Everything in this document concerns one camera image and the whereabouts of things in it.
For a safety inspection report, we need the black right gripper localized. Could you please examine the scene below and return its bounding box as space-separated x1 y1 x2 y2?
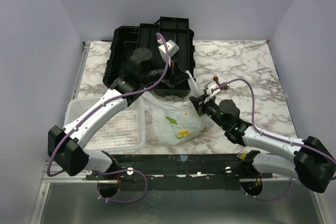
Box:
190 93 227 130

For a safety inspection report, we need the white plastic bag lemon print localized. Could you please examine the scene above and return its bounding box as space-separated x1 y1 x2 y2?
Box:
140 69 211 145

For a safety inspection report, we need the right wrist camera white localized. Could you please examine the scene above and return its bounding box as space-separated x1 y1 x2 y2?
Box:
204 81 220 103

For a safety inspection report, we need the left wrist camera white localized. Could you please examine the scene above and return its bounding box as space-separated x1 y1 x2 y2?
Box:
158 40 180 60

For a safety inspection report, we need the brown pipe fitting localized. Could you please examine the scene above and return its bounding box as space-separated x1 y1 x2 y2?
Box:
213 76 230 90

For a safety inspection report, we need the white perforated plastic basket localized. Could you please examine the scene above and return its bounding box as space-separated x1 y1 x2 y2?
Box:
64 97 145 152

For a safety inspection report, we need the black plastic toolbox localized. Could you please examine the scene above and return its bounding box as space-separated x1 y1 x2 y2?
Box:
102 17 195 97

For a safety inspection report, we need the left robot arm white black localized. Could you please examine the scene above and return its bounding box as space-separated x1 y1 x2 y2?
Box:
46 49 170 179

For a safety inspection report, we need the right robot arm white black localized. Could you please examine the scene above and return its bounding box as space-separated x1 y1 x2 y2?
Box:
190 95 335 193

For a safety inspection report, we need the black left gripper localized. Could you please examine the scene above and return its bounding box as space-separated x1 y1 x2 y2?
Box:
141 54 190 87

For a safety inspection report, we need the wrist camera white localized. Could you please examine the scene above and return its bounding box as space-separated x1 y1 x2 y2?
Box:
204 81 220 103
158 40 180 60

